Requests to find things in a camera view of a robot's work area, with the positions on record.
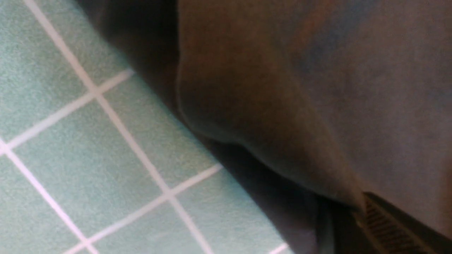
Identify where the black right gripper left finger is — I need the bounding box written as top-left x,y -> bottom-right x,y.
316,198 -> 335,254

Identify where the dark gray long-sleeve shirt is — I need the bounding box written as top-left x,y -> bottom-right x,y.
76,0 -> 451,254

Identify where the green grid tablecloth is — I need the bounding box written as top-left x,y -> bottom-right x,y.
0,0 -> 292,254

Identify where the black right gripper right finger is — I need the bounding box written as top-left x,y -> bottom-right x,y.
365,192 -> 452,254

